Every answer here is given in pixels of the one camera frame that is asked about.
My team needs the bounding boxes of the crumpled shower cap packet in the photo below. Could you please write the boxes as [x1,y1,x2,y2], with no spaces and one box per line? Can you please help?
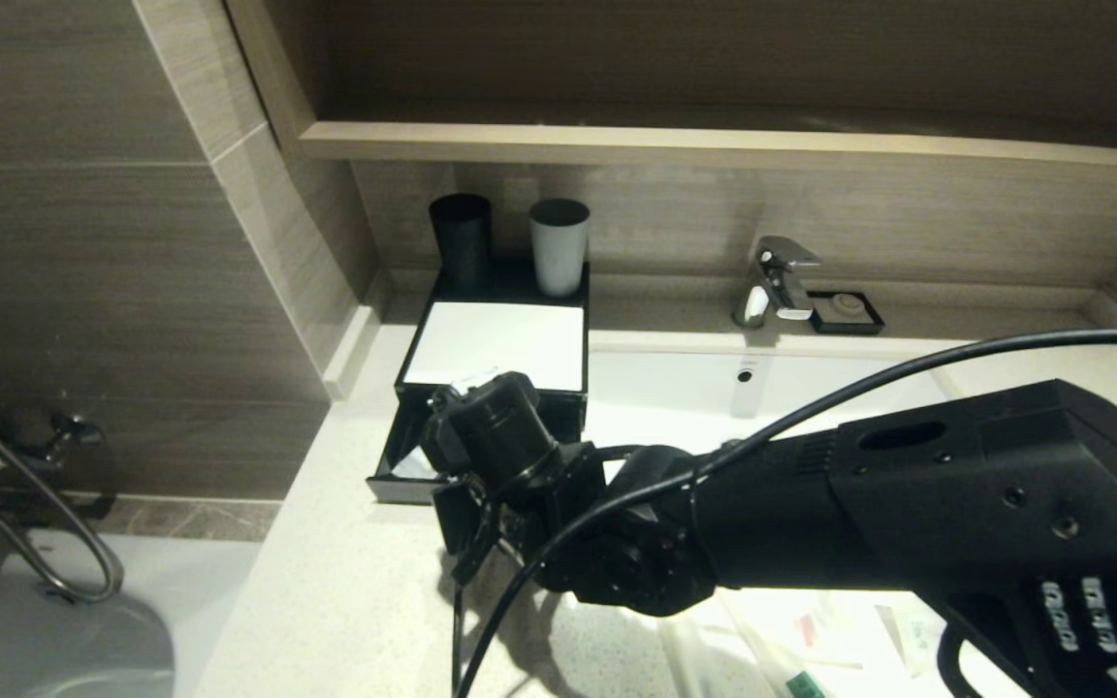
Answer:
[874,599,949,680]

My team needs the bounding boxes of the black box drawer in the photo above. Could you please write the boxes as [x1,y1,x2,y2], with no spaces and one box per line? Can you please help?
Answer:
[366,386,588,507]

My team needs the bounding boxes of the grey cup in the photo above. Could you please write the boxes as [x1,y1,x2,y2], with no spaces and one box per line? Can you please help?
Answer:
[528,199,590,299]

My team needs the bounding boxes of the black camera cable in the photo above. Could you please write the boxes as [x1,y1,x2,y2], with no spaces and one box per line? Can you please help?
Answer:
[447,328,1117,698]

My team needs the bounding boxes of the chrome bathtub mixer tap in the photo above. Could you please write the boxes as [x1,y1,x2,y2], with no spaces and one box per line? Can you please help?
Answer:
[0,412,112,529]

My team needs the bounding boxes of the chrome sink faucet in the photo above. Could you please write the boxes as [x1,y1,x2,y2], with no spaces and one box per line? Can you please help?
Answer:
[732,236,823,328]

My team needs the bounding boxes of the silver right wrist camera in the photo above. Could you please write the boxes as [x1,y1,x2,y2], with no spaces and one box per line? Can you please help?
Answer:
[432,480,501,583]

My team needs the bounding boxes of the white bathtub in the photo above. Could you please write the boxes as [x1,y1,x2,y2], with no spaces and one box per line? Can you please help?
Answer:
[0,523,264,698]

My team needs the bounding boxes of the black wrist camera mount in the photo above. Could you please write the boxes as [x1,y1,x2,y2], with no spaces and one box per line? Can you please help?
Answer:
[495,444,600,546]

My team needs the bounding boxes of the black amenity box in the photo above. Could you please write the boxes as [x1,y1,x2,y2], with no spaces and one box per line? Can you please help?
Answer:
[392,260,590,447]

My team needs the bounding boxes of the long packet large green label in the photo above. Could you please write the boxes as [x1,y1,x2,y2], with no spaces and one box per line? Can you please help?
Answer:
[714,591,828,698]

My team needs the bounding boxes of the small packet with pink item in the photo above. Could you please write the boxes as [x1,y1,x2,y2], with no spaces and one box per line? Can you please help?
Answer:
[777,593,871,670]

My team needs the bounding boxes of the white sink basin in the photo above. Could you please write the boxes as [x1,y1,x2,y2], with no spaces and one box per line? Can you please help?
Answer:
[585,332,969,461]

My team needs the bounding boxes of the black cup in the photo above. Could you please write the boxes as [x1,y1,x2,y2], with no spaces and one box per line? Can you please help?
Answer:
[429,194,493,287]

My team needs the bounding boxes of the metal shower hose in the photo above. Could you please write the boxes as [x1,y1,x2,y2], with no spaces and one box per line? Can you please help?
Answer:
[0,388,126,604]

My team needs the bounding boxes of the black soap dish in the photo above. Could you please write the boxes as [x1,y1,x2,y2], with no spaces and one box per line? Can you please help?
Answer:
[808,290,886,336]

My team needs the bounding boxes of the wooden wall shelf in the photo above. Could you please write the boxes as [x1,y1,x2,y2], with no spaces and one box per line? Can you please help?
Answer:
[299,122,1117,190]

